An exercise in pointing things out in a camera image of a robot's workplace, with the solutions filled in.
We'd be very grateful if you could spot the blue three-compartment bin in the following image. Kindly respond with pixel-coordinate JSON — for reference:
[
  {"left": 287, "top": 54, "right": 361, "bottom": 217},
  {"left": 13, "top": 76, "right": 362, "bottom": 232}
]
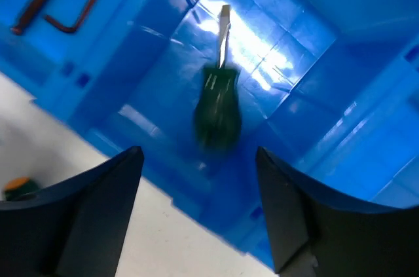
[{"left": 1, "top": 0, "right": 418, "bottom": 268}]

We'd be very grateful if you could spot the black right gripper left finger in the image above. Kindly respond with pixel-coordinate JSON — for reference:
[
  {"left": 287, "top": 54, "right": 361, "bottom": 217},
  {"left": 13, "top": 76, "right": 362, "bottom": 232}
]
[{"left": 1, "top": 146, "right": 144, "bottom": 276}]

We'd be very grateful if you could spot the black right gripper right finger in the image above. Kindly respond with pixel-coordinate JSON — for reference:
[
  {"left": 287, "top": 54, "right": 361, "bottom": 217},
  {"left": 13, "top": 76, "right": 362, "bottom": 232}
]
[{"left": 255, "top": 147, "right": 418, "bottom": 276}]

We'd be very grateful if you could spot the stubby green screwdriver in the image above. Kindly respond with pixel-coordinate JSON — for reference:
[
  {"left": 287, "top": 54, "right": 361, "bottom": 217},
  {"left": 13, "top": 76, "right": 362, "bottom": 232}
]
[
  {"left": 2, "top": 177, "right": 40, "bottom": 201},
  {"left": 193, "top": 5, "right": 242, "bottom": 152}
]

